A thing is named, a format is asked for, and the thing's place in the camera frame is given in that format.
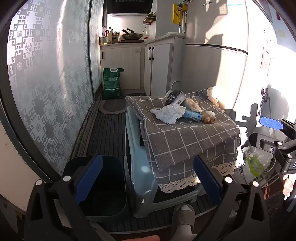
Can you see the double-door white cabinet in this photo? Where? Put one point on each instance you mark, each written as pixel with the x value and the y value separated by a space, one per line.
pixel 161 64

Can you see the light blue plastic stool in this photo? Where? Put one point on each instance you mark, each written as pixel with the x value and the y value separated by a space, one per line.
pixel 141 171

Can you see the dark green trash bin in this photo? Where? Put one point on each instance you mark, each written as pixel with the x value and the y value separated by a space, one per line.
pixel 104 185

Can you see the green rice bag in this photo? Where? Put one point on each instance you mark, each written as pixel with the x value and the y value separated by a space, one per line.
pixel 112 85

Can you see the grey checked tablecloth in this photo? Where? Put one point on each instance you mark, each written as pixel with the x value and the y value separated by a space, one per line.
pixel 185 139

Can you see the grey slipper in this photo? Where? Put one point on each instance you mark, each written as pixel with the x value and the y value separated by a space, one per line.
pixel 185 220

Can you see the dark wok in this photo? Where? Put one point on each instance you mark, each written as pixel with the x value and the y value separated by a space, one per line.
pixel 131 36

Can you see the wall spice rack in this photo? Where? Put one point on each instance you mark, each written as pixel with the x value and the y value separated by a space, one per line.
pixel 149 18

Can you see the row of seasoning bottles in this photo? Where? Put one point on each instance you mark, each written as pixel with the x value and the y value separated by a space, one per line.
pixel 109 37

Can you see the frosted patterned sliding window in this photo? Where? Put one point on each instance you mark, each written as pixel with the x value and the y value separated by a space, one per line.
pixel 46 92

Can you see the small white cap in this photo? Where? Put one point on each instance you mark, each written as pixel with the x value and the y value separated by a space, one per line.
pixel 210 113

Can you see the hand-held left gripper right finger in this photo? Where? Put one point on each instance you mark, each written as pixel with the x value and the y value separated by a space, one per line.
pixel 207 180

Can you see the white tissue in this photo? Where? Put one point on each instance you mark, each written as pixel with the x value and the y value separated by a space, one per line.
pixel 168 113

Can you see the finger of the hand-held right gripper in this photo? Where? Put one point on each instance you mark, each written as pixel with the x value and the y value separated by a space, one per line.
pixel 270 122
pixel 270 146

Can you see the person's white socked foot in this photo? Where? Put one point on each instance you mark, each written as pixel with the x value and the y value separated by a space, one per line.
pixel 183 234

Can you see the black range hood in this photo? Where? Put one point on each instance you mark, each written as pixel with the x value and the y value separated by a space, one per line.
pixel 129 6

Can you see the cream lace cloth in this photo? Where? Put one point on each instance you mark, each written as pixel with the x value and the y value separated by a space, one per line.
pixel 214 96

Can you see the blue tissue packet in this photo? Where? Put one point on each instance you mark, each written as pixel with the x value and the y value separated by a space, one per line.
pixel 190 114

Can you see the black and white snack packet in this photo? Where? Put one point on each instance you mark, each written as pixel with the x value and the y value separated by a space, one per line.
pixel 174 98

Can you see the person's right hand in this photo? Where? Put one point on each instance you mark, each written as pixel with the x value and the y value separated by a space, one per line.
pixel 288 187

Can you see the oval grey floor mat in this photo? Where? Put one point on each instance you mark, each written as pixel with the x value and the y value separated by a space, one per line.
pixel 111 106

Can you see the yellow hanging board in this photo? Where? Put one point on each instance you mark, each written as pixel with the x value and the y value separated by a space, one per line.
pixel 176 14

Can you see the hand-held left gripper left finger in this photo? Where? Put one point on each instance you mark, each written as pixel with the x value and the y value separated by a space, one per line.
pixel 89 179

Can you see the white refrigerator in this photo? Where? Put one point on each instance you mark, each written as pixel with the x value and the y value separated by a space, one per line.
pixel 215 67

